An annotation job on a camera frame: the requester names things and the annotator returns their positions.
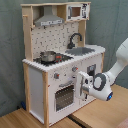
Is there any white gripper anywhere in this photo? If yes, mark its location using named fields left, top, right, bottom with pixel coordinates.
left=75, top=71, right=93, bottom=99

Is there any toy microwave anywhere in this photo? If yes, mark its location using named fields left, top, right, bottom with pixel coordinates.
left=67, top=3, right=90, bottom=21

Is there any black toy faucet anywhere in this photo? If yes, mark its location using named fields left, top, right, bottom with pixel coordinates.
left=66, top=32, right=83, bottom=50

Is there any silver toy pot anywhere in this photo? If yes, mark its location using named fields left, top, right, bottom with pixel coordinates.
left=40, top=51, right=56, bottom=62

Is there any wooden toy kitchen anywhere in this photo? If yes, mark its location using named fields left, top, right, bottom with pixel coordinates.
left=22, top=2, right=105, bottom=128

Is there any left red stove knob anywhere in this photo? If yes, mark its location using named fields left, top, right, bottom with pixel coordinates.
left=54, top=73, right=60, bottom=79

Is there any black toy stovetop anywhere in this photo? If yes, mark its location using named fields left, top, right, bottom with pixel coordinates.
left=34, top=53, right=71, bottom=66

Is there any right red stove knob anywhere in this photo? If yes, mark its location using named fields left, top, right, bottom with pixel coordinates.
left=72, top=66, right=78, bottom=72

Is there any grey ice dispenser panel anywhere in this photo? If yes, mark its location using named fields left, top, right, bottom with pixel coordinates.
left=87, top=64, right=96, bottom=76

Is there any red stove knob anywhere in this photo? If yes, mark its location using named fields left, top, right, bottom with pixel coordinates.
left=72, top=66, right=78, bottom=72
left=54, top=73, right=60, bottom=79

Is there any grey toy sink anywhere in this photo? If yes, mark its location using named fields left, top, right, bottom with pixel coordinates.
left=66, top=47, right=94, bottom=56

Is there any grey range hood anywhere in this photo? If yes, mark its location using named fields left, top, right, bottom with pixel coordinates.
left=35, top=5, right=64, bottom=27

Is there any white oven door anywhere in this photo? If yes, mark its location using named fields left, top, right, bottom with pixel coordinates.
left=49, top=79, right=81, bottom=118

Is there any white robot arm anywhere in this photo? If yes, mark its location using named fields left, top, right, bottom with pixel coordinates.
left=76, top=38, right=128, bottom=101

